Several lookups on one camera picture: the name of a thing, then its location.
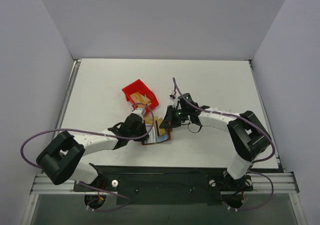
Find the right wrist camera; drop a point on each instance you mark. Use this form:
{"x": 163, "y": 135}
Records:
{"x": 174, "y": 98}

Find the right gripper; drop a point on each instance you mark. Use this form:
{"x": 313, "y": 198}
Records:
{"x": 171, "y": 117}

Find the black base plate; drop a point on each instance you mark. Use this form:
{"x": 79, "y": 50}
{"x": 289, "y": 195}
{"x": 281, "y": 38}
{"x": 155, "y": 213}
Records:
{"x": 141, "y": 185}

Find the red plastic bin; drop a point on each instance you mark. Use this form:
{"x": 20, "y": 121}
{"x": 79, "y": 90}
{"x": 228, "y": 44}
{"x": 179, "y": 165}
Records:
{"x": 141, "y": 87}

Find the gold card with chip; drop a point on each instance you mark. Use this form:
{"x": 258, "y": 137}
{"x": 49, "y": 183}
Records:
{"x": 149, "y": 120}

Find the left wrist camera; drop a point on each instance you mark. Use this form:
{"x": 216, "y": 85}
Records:
{"x": 140, "y": 111}

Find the gold card magnetic stripe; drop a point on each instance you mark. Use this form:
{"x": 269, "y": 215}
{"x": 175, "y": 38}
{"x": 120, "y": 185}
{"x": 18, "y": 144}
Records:
{"x": 160, "y": 131}

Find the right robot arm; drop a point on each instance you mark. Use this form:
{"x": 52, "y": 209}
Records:
{"x": 248, "y": 135}

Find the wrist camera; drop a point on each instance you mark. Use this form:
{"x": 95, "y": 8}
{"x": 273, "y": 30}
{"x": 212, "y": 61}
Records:
{"x": 174, "y": 98}
{"x": 140, "y": 111}

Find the gold cards in bin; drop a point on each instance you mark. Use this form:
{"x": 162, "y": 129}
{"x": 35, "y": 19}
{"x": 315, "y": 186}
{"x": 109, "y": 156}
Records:
{"x": 140, "y": 99}

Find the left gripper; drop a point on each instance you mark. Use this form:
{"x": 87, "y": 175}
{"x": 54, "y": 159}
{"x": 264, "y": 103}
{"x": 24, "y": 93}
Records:
{"x": 139, "y": 131}

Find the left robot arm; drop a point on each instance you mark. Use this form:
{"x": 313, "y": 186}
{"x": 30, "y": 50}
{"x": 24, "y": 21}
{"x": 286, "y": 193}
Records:
{"x": 61, "y": 159}

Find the brown leather card holder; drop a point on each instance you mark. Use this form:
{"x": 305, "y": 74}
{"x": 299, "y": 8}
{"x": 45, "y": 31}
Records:
{"x": 153, "y": 139}

